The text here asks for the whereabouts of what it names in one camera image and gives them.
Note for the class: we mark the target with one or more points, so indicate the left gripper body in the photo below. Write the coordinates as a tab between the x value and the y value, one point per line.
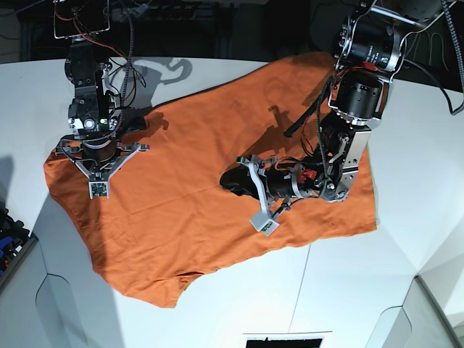
256	168

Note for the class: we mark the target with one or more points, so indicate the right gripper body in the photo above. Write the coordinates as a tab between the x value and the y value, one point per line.
99	162

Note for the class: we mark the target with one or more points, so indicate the orange t-shirt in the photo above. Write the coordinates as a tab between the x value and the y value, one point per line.
167	221

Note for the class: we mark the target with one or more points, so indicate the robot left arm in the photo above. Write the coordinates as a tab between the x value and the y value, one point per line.
372	50

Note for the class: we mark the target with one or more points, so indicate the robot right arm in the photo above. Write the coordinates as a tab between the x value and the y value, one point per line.
104	80

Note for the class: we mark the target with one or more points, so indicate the blue black clutter bin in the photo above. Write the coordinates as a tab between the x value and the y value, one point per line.
14	236

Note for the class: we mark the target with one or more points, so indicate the grey left side panel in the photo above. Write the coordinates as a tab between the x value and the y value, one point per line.
38	309

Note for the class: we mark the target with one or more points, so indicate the grey panel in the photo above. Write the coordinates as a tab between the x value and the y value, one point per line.
418	322
38	309

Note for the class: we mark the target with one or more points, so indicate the grey right side panel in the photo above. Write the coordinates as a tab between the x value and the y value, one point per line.
418	322

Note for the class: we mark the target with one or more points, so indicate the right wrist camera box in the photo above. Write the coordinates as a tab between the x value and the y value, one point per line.
98	189

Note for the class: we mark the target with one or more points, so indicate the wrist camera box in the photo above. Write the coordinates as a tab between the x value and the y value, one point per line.
262	222
98	189

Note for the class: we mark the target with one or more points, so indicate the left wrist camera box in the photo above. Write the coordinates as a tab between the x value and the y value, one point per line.
262	222

